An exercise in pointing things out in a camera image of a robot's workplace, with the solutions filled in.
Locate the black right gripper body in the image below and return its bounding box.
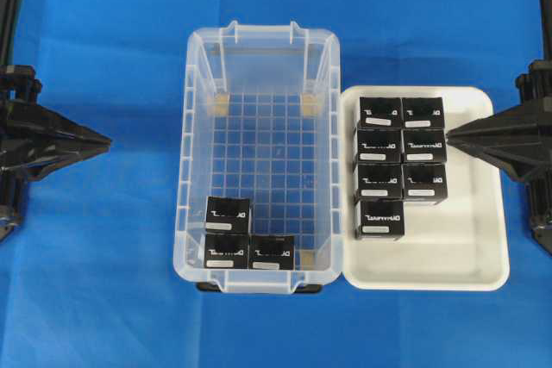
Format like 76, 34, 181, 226
446, 104, 551, 182

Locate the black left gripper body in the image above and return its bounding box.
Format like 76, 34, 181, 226
1, 100, 111, 181

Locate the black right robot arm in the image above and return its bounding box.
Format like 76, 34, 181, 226
446, 0, 551, 252

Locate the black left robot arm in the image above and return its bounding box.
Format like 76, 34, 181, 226
1, 0, 112, 240

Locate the black box tray row2 right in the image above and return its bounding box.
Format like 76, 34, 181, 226
402, 128, 447, 164

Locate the black box tray row2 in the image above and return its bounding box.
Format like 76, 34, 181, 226
353, 129, 403, 164
402, 128, 447, 164

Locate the black box tray row3 right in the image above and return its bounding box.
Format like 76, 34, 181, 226
402, 164, 448, 204

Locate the black box tray row3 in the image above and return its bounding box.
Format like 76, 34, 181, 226
354, 164, 403, 201
402, 164, 448, 204

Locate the black box tray row1 right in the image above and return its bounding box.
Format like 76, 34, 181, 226
402, 97, 445, 129

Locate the black box tray row1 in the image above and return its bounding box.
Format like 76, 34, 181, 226
402, 97, 445, 129
356, 97, 403, 129

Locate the black box tray row2 left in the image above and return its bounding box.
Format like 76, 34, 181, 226
353, 129, 403, 164

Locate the black box tray row1 left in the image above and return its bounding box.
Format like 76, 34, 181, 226
356, 97, 403, 129

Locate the black box tray row3 left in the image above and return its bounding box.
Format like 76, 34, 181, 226
354, 164, 403, 201

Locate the black box tray row4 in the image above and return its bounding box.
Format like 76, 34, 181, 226
354, 200, 405, 240

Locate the black box in case upper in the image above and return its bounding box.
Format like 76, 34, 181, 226
204, 196, 252, 234

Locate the black box in case lower-left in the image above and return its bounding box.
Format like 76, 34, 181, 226
204, 234, 249, 269

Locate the clear plastic storage case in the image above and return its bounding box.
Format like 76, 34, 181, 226
172, 22, 342, 289

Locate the black box in case lower-right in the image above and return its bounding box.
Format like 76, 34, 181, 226
248, 235, 295, 271

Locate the white plastic tray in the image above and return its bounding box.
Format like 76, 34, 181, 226
337, 85, 510, 291

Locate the blue table cloth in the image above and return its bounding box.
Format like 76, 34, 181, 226
1, 0, 551, 367

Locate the black case locking handle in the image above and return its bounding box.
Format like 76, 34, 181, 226
196, 282, 323, 295

